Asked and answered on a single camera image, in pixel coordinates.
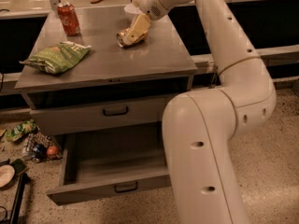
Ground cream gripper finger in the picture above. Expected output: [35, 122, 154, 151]
[132, 0, 141, 7]
[129, 14, 151, 35]

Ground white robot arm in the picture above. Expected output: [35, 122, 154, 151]
[119, 0, 277, 224]

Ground grey drawer cabinet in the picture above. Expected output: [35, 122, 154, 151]
[15, 6, 196, 109]

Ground red soda can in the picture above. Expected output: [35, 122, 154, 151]
[57, 2, 80, 36]

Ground grey middle drawer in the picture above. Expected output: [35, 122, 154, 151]
[30, 94, 173, 135]

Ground grey open bottom drawer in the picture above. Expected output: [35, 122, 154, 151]
[48, 122, 170, 205]

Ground white bowl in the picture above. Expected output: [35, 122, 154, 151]
[124, 3, 142, 15]

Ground green chip bag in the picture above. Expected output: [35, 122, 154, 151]
[20, 41, 91, 75]

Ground green snack bag on floor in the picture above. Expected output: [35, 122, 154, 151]
[5, 119, 37, 142]

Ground green sponge on floor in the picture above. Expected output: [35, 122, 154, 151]
[10, 159, 28, 175]

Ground black stand on floor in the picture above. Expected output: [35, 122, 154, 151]
[0, 173, 30, 224]

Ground round plate on floor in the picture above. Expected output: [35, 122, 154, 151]
[0, 165, 15, 188]

